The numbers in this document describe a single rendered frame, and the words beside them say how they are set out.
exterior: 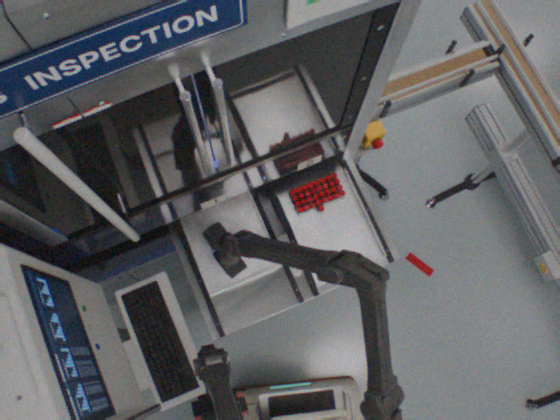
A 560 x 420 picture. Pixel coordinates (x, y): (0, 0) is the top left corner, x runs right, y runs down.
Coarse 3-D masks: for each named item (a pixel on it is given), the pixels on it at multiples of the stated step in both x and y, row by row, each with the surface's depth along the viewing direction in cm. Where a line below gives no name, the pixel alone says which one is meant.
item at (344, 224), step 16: (352, 192) 185; (288, 208) 183; (336, 208) 184; (352, 208) 184; (304, 224) 182; (320, 224) 182; (336, 224) 182; (352, 224) 182; (368, 224) 182; (304, 240) 180; (320, 240) 181; (336, 240) 181; (352, 240) 181; (368, 240) 181; (368, 256) 180; (384, 256) 176
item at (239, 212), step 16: (208, 208) 183; (224, 208) 183; (240, 208) 183; (256, 208) 180; (192, 224) 181; (208, 224) 181; (224, 224) 181; (240, 224) 181; (256, 224) 181; (192, 240) 179; (208, 256) 178; (208, 272) 177; (224, 272) 177; (256, 272) 177; (208, 288) 175; (224, 288) 172
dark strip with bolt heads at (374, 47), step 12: (384, 12) 102; (384, 24) 106; (372, 36) 109; (384, 36) 112; (372, 48) 115; (372, 60) 121; (360, 72) 124; (360, 84) 131; (360, 96) 139; (348, 108) 143; (348, 120) 152
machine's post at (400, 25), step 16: (416, 0) 101; (400, 16) 105; (400, 32) 112; (384, 48) 116; (400, 48) 120; (384, 64) 124; (384, 80) 134; (368, 96) 140; (368, 112) 151; (352, 144) 174; (352, 160) 192
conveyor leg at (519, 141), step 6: (522, 132) 208; (516, 138) 213; (522, 138) 209; (528, 138) 206; (510, 144) 219; (516, 144) 214; (522, 144) 212; (504, 150) 225; (510, 150) 221; (516, 150) 219; (510, 156) 226; (486, 168) 245; (492, 168) 241; (474, 174) 260; (480, 174) 253; (486, 174) 250; (474, 180) 261; (480, 180) 258
